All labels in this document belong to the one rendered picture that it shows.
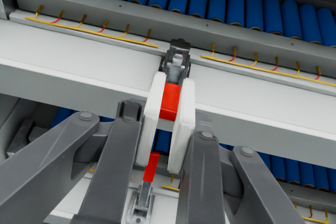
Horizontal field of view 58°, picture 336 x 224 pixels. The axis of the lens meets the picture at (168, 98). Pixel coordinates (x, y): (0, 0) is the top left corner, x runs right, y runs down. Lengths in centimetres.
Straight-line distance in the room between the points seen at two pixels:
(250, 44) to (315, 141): 10
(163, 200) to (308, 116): 21
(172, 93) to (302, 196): 28
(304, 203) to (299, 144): 17
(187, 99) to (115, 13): 14
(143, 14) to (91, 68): 7
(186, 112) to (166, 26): 15
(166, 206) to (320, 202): 20
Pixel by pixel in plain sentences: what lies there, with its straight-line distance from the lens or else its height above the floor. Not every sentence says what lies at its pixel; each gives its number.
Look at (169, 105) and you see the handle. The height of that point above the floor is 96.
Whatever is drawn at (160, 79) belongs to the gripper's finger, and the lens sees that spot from 19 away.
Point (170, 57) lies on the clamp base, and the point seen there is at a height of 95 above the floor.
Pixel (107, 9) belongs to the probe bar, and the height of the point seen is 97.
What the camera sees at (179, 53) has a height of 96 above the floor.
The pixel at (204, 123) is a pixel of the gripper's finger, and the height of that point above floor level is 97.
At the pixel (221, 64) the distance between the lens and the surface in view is 28.
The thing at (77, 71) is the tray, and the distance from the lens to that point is 27.
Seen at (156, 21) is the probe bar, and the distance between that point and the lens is 28.
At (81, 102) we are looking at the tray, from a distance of 28.
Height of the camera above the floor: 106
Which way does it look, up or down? 33 degrees down
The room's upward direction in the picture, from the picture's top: 14 degrees clockwise
